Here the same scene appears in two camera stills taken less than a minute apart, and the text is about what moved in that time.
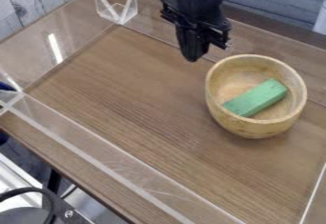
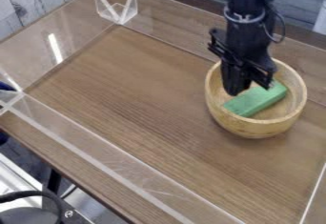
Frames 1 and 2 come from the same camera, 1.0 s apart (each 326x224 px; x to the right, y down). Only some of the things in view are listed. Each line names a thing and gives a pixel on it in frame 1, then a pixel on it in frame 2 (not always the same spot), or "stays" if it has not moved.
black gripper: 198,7 → 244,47
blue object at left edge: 6,87 stays
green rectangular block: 259,98 stays
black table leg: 54,181 stays
